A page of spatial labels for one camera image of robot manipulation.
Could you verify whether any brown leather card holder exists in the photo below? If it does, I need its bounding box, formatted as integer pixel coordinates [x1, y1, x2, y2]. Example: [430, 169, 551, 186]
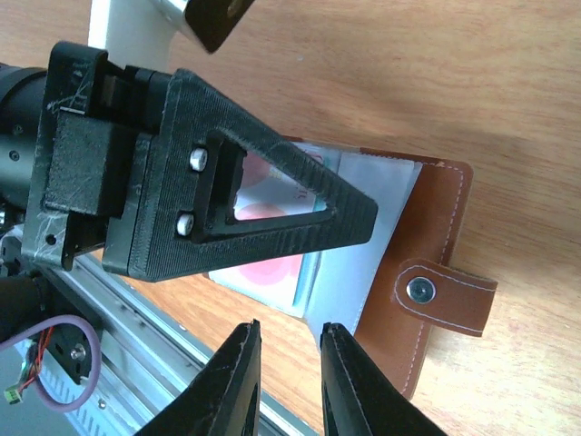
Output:
[210, 140, 497, 398]

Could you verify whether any aluminium front rail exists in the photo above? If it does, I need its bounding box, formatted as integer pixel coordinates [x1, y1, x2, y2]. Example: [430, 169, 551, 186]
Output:
[72, 253, 319, 436]

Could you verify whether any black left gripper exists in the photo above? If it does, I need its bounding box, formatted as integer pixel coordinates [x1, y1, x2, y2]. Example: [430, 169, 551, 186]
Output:
[22, 41, 171, 271]

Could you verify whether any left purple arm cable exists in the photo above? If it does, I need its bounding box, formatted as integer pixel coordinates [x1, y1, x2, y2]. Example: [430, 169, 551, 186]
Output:
[0, 314, 103, 412]

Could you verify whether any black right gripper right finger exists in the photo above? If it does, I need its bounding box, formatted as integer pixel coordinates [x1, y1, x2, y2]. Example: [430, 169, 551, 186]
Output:
[320, 322, 444, 435]

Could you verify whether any red circle card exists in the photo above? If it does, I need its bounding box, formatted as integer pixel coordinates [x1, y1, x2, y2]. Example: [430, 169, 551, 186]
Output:
[208, 140, 344, 319]

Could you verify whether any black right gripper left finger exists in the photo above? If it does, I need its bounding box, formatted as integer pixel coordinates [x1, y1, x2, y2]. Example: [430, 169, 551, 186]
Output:
[137, 320, 261, 436]

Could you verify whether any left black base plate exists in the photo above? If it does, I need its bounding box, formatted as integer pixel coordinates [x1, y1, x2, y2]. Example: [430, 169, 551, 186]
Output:
[48, 321, 103, 385]

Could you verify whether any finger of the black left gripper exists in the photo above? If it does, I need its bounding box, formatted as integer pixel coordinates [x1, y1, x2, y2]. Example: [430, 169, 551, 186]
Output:
[102, 70, 378, 282]

